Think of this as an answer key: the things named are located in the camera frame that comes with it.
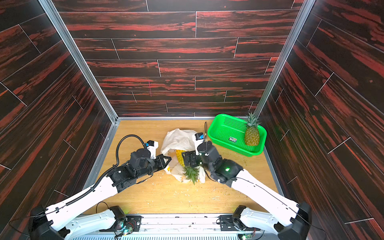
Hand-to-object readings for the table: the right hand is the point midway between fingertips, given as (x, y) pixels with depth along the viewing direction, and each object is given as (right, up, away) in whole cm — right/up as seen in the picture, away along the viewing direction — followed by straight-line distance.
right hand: (192, 149), depth 73 cm
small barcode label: (+30, +4, +35) cm, 46 cm away
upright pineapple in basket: (+39, +10, +24) cm, 47 cm away
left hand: (-9, -5, 0) cm, 10 cm away
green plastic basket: (+28, +9, +38) cm, 48 cm away
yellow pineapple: (-1, -14, +11) cm, 18 cm away
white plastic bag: (-9, +4, +15) cm, 18 cm away
